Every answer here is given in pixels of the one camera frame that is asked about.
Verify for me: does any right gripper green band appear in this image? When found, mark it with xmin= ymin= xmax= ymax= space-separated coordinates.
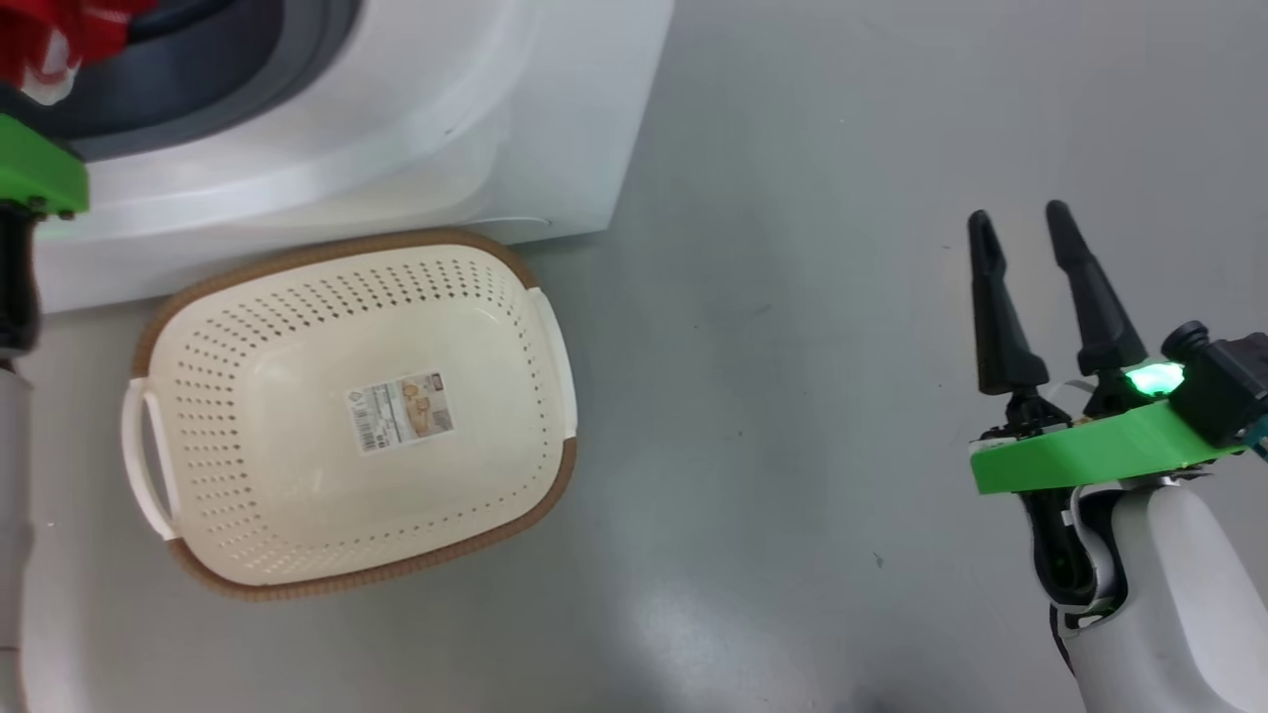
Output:
xmin=968 ymin=200 xmax=1247 ymax=610

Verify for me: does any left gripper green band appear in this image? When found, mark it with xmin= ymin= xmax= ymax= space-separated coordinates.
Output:
xmin=0 ymin=112 xmax=90 ymax=357

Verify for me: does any red and white garment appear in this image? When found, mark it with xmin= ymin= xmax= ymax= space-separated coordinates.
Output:
xmin=0 ymin=0 xmax=159 ymax=106

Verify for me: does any grey rubber door gasket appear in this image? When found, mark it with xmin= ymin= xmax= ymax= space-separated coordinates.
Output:
xmin=25 ymin=0 xmax=363 ymax=164

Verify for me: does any white front-load washing machine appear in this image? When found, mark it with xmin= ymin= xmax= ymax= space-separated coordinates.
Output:
xmin=30 ymin=0 xmax=675 ymax=313

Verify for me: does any cream laundry basket brown rim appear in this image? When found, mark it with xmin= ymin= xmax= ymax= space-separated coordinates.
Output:
xmin=121 ymin=229 xmax=579 ymax=601

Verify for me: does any product label sticker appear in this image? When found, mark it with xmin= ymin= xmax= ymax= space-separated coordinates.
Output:
xmin=346 ymin=371 xmax=457 ymax=455

